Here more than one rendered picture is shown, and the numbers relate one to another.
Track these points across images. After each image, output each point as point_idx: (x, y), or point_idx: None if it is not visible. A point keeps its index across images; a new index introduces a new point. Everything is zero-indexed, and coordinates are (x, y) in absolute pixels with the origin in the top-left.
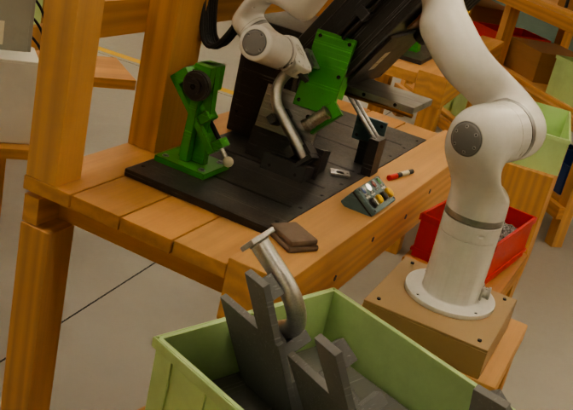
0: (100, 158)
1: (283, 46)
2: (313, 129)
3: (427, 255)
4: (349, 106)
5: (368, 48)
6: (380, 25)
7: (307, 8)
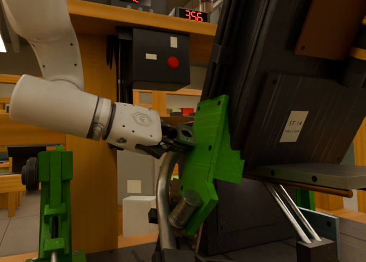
0: (3, 261)
1: (62, 97)
2: (187, 227)
3: None
4: (363, 217)
5: (242, 98)
6: (245, 60)
7: (9, 6)
